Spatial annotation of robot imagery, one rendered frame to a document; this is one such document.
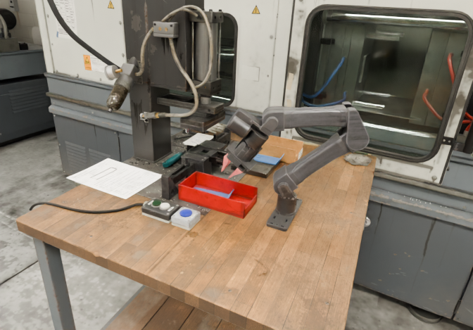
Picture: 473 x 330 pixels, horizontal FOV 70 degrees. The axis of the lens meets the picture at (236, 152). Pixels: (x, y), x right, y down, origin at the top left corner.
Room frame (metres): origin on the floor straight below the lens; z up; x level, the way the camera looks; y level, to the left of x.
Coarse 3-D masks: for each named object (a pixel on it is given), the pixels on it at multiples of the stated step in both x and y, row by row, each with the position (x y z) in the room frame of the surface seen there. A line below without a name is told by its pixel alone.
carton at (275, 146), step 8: (272, 136) 1.52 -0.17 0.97; (264, 144) 1.41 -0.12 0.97; (272, 144) 1.52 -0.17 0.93; (280, 144) 1.50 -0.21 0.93; (288, 144) 1.49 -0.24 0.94; (296, 144) 1.47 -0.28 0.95; (264, 152) 1.41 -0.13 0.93; (272, 152) 1.40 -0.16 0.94; (280, 152) 1.38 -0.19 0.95; (288, 152) 1.37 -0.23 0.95; (296, 152) 1.47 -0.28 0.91; (280, 160) 1.38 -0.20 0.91; (288, 160) 1.37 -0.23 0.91; (296, 160) 1.38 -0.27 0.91
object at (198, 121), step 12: (168, 96) 1.38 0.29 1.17; (180, 96) 1.36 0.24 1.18; (204, 96) 1.25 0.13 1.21; (192, 108) 1.25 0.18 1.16; (204, 108) 1.23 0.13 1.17; (216, 108) 1.23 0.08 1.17; (180, 120) 1.20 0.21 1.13; (192, 120) 1.18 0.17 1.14; (204, 120) 1.18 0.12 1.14; (216, 120) 1.25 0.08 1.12
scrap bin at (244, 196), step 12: (192, 180) 1.10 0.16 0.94; (204, 180) 1.11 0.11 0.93; (216, 180) 1.09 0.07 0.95; (228, 180) 1.07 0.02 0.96; (180, 192) 1.02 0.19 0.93; (192, 192) 1.00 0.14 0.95; (204, 192) 0.98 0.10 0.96; (228, 192) 1.07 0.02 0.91; (240, 192) 1.05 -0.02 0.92; (252, 192) 1.04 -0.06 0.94; (204, 204) 0.98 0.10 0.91; (216, 204) 0.96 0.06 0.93; (228, 204) 0.95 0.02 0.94; (240, 204) 0.93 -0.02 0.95; (252, 204) 0.99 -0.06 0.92; (240, 216) 0.93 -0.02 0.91
